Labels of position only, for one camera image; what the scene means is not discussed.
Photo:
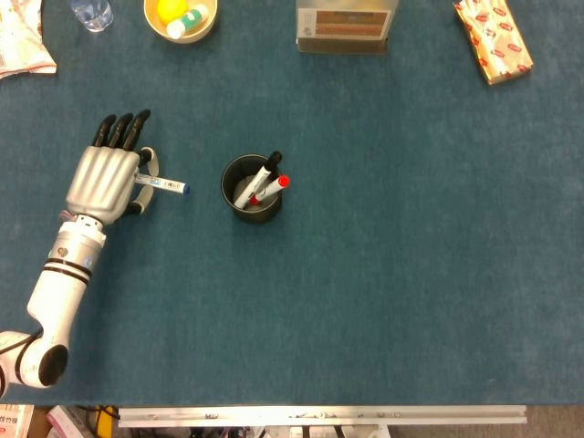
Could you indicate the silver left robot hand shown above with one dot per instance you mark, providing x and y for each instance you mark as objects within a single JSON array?
[{"x": 102, "y": 182}]

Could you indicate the blue whiteboard marker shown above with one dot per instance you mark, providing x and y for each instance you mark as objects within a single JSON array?
[{"x": 171, "y": 184}]

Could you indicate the black whiteboard marker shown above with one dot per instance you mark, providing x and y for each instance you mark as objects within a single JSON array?
[{"x": 262, "y": 175}]

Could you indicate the red whiteboard marker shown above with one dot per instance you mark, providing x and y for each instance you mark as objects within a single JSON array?
[{"x": 274, "y": 187}]

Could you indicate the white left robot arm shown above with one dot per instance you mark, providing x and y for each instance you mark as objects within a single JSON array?
[{"x": 59, "y": 292}]

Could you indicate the black cylindrical pen cup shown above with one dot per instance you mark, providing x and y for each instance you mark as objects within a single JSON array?
[{"x": 260, "y": 218}]

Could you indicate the white printed snack bag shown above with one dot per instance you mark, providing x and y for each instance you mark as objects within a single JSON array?
[{"x": 18, "y": 45}]

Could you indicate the clear plastic water bottle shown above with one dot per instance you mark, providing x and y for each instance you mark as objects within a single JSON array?
[{"x": 93, "y": 16}]

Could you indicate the cream round bowl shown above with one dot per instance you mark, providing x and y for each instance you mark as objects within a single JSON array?
[{"x": 201, "y": 34}]

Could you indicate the yellow ball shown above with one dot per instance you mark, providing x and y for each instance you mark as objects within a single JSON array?
[{"x": 171, "y": 9}]

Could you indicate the small green white bottle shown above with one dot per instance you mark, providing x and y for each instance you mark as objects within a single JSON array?
[{"x": 191, "y": 18}]

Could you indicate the pink white packet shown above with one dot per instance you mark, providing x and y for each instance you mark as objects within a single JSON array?
[{"x": 68, "y": 422}]

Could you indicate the printed paper sheet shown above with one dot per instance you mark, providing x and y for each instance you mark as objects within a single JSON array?
[{"x": 13, "y": 422}]

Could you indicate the blue felt table mat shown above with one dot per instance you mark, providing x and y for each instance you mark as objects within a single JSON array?
[{"x": 365, "y": 228}]

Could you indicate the tan cardboard box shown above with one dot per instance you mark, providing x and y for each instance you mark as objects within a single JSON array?
[{"x": 342, "y": 46}]

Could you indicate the red print wrapped package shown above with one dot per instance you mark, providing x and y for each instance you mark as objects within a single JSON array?
[{"x": 497, "y": 41}]

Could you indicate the aluminium profile rail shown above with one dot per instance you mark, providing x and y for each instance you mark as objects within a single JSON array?
[{"x": 319, "y": 416}]

